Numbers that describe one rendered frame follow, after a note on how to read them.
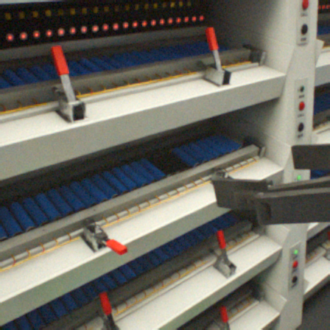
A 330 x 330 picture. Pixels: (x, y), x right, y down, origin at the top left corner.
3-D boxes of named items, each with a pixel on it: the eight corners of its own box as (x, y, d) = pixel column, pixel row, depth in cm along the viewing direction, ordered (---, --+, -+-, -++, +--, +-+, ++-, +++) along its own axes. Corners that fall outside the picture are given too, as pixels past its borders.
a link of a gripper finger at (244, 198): (288, 208, 32) (266, 221, 31) (242, 203, 36) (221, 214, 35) (285, 191, 32) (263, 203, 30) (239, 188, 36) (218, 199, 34)
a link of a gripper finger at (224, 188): (278, 211, 34) (272, 214, 34) (222, 205, 40) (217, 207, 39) (272, 180, 33) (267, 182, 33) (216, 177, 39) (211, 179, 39)
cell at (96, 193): (89, 185, 66) (109, 205, 62) (79, 188, 65) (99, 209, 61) (89, 176, 65) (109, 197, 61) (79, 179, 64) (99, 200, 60)
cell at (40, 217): (33, 204, 61) (51, 228, 57) (22, 208, 60) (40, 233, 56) (32, 195, 60) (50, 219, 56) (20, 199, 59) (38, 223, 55)
